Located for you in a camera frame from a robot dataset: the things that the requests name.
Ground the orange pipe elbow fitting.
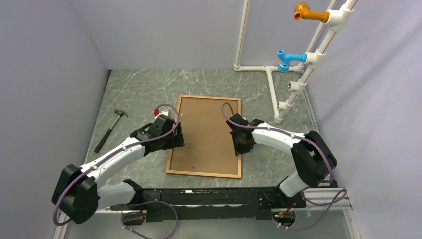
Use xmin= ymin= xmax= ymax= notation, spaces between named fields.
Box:
xmin=293 ymin=2 xmax=330 ymax=23

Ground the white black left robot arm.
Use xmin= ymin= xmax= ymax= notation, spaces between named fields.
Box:
xmin=52 ymin=114 xmax=184 ymax=226

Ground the blue pipe elbow fitting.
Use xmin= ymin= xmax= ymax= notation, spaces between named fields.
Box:
xmin=277 ymin=49 xmax=307 ymax=73

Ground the black handled claw hammer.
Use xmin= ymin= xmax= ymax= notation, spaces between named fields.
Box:
xmin=94 ymin=109 xmax=128 ymax=153

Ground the white PVC pipe rack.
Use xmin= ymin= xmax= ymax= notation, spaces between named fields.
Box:
xmin=233 ymin=0 xmax=357 ymax=124

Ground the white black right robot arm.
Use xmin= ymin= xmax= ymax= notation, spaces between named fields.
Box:
xmin=226 ymin=113 xmax=338 ymax=207

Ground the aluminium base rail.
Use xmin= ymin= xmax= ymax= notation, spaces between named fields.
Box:
xmin=52 ymin=188 xmax=362 ymax=239

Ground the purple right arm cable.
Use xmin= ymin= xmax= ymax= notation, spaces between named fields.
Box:
xmin=221 ymin=102 xmax=349 ymax=232

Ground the wooden picture frame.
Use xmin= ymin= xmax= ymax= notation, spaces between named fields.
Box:
xmin=165 ymin=95 xmax=243 ymax=179

